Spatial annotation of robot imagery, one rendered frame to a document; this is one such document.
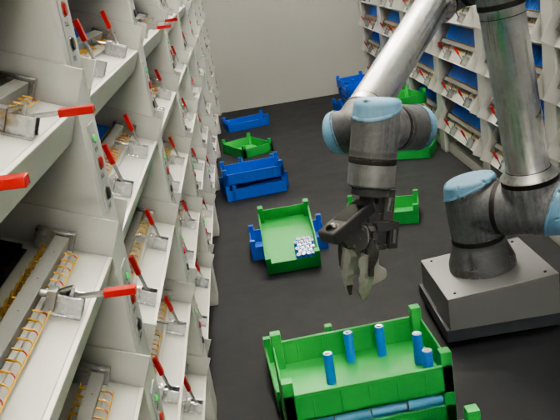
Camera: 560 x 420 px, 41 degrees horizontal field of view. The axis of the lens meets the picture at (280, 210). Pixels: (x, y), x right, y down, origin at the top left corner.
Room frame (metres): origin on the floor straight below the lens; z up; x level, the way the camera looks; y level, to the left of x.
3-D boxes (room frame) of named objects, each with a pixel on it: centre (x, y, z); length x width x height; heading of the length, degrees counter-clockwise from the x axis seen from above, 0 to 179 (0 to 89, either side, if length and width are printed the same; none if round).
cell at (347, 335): (1.28, -0.09, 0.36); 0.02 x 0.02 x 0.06
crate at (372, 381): (1.21, -0.10, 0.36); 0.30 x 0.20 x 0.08; 94
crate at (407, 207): (2.93, -0.42, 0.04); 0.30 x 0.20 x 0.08; 77
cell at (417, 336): (1.23, -0.21, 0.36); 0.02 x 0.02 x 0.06
